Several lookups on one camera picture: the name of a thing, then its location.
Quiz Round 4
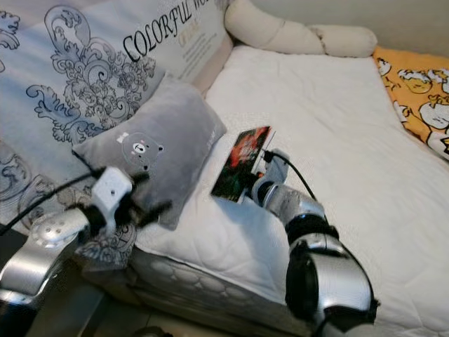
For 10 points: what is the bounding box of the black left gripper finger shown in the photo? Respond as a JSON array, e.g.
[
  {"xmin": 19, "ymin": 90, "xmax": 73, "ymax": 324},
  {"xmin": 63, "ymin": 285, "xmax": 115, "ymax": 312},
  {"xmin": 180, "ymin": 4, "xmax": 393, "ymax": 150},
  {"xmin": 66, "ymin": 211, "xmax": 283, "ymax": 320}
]
[{"xmin": 142, "ymin": 201, "xmax": 174, "ymax": 221}]

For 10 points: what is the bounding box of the red green cover book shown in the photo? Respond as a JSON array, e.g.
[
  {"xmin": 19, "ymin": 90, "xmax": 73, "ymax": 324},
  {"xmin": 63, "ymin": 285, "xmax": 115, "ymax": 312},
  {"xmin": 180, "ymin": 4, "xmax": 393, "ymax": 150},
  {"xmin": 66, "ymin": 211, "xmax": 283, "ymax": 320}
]
[{"xmin": 210, "ymin": 124, "xmax": 275, "ymax": 205}]

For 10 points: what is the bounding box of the grey bear print pillow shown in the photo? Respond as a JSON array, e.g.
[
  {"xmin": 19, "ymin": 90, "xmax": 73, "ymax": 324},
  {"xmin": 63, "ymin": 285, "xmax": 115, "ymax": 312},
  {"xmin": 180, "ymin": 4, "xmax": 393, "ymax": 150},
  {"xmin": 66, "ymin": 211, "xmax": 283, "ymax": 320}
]
[{"xmin": 71, "ymin": 73, "xmax": 227, "ymax": 232}]

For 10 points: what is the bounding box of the white quilted mattress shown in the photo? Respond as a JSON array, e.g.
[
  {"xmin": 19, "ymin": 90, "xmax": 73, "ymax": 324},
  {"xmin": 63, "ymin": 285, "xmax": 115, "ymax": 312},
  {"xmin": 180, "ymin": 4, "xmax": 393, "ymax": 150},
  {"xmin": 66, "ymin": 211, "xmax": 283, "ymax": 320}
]
[{"xmin": 111, "ymin": 45, "xmax": 449, "ymax": 337}]

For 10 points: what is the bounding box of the blue ornament print headboard cushion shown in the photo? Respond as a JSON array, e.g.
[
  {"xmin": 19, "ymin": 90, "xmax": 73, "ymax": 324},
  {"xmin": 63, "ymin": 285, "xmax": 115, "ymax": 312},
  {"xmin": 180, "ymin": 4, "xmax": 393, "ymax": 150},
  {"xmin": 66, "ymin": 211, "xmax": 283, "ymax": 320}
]
[{"xmin": 0, "ymin": 0, "xmax": 234, "ymax": 269}]

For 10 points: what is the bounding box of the beige twisted bolster pillow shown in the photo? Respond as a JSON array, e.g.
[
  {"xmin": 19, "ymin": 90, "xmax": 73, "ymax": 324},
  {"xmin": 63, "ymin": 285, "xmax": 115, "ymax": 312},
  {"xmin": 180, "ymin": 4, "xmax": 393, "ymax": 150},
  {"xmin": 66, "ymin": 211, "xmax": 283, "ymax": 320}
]
[{"xmin": 224, "ymin": 0, "xmax": 379, "ymax": 59}]

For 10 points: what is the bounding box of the orange cartoon print blanket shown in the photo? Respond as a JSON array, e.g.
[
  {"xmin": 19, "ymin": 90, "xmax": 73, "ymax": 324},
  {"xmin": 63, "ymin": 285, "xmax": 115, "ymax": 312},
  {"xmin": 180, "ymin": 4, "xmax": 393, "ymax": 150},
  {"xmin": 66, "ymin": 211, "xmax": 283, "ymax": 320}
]
[{"xmin": 371, "ymin": 45, "xmax": 449, "ymax": 164}]

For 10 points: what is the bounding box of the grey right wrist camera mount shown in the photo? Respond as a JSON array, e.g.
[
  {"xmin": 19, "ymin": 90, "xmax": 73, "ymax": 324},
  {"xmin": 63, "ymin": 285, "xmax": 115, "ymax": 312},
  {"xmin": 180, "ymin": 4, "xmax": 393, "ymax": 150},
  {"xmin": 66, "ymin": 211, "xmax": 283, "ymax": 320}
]
[{"xmin": 252, "ymin": 147, "xmax": 293, "ymax": 205}]

